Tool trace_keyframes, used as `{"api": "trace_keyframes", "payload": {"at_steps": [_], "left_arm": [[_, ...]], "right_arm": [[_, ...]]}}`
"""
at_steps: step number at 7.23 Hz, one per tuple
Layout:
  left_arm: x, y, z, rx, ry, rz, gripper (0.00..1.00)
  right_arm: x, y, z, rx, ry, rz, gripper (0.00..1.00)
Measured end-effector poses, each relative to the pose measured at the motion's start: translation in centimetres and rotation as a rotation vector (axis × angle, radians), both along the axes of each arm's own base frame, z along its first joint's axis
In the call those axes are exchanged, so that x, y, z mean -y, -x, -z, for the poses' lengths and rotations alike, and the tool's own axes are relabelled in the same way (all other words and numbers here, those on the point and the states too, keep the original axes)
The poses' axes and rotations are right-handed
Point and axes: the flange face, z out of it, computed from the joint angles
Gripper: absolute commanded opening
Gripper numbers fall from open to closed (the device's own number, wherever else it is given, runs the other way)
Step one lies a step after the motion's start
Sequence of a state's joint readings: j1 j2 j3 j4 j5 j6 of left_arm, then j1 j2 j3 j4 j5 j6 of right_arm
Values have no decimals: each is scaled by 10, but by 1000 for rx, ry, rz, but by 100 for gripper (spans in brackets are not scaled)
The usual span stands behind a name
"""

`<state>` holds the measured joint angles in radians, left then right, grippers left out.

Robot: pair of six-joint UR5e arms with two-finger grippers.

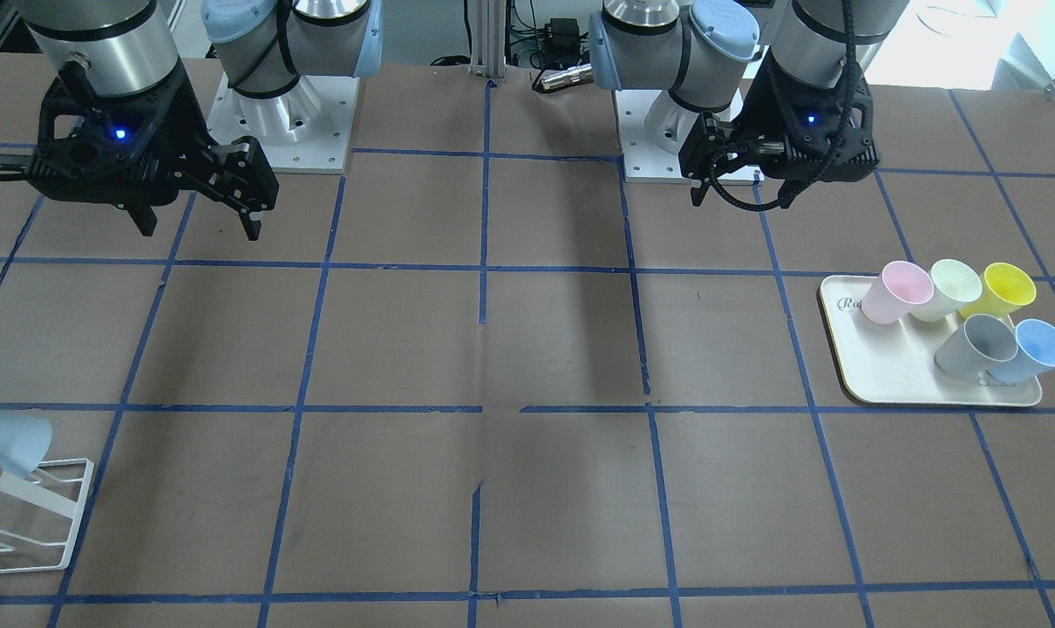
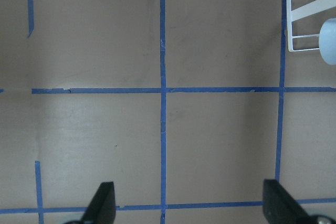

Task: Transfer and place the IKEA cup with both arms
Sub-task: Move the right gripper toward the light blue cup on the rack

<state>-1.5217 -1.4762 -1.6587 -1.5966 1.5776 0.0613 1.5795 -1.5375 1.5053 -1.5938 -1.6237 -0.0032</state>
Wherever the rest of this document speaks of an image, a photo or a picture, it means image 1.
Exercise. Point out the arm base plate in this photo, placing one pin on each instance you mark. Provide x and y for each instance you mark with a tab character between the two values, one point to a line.
306	131
652	129

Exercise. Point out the yellow plastic cup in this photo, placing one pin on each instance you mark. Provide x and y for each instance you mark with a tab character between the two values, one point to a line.
1004	288

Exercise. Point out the pale green plastic cup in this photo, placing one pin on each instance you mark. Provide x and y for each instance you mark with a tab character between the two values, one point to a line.
956	284

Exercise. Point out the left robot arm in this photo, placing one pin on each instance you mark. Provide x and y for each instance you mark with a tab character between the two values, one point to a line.
706	54

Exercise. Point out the grey plastic cup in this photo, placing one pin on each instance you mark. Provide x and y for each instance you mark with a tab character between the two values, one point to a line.
980	343

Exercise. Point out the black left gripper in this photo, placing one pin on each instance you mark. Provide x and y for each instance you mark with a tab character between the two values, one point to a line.
752	122

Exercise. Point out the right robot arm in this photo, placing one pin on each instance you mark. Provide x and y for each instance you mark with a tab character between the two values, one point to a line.
265	47

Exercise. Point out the cream plastic tray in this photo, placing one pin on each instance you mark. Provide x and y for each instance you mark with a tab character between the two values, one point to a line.
894	364

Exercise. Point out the pink plastic cup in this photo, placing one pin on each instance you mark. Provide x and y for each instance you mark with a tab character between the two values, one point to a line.
900	288

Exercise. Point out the white wire cup rack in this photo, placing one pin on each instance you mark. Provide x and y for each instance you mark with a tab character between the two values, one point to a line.
41	515

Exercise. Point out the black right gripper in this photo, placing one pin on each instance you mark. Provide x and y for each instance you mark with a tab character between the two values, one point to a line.
189	131

